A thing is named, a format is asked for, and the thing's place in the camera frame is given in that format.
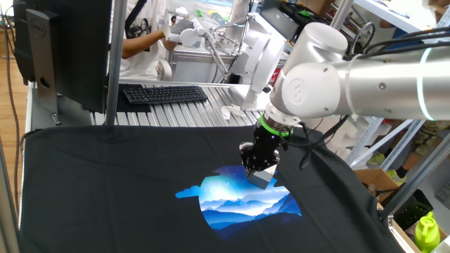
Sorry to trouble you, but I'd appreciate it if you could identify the black floor cable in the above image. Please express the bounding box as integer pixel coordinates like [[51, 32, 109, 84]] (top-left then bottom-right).
[[1, 10, 23, 215]]

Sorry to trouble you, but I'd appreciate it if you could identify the black desk mat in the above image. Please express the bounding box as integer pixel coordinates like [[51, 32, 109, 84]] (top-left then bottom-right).
[[115, 83, 152, 114]]

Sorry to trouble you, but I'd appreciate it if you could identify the crumpled white paper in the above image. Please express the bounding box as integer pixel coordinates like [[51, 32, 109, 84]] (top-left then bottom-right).
[[220, 104, 248, 119]]

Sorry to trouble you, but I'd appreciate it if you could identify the brown cardboard box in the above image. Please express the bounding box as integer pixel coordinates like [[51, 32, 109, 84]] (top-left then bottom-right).
[[354, 168, 401, 204]]

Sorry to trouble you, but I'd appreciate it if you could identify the black Dell monitor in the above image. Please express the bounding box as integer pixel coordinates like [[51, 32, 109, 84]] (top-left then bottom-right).
[[13, 0, 113, 115]]

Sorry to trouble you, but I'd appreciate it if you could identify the black plastic crate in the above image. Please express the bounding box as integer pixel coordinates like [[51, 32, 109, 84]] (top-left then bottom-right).
[[393, 200, 434, 232]]

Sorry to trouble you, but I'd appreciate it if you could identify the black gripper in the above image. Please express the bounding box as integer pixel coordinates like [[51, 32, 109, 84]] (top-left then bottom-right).
[[239, 123, 283, 179]]

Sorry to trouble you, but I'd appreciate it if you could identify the black cloth with blue print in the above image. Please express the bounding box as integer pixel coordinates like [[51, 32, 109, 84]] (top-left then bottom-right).
[[19, 124, 405, 253]]

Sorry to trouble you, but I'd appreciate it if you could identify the white handheld device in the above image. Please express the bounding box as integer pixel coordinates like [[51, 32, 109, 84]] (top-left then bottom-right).
[[165, 6, 212, 48]]

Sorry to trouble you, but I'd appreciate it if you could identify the aluminium frame post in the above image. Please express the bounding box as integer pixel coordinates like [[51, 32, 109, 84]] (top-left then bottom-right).
[[105, 0, 128, 127]]

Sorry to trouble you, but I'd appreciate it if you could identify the bare forearm of person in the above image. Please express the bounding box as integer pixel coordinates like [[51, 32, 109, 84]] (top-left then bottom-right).
[[121, 30, 179, 60]]

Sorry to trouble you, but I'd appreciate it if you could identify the green plastic bottle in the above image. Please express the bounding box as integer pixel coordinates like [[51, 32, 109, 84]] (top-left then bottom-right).
[[414, 211, 442, 253]]

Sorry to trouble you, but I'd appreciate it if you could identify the black cable bundle on arm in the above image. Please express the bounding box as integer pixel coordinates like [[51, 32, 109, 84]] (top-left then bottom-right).
[[346, 21, 450, 61]]

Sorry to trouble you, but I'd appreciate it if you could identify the person in white t-shirt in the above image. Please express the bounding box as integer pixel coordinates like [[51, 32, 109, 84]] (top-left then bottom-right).
[[119, 0, 176, 81]]

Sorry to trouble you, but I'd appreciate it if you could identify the slanted aluminium frame strut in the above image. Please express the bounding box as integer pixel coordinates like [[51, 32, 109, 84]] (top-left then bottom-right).
[[381, 132, 450, 221]]

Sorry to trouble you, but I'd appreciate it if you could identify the black keyboard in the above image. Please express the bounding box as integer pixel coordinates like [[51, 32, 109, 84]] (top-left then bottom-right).
[[122, 85, 209, 105]]

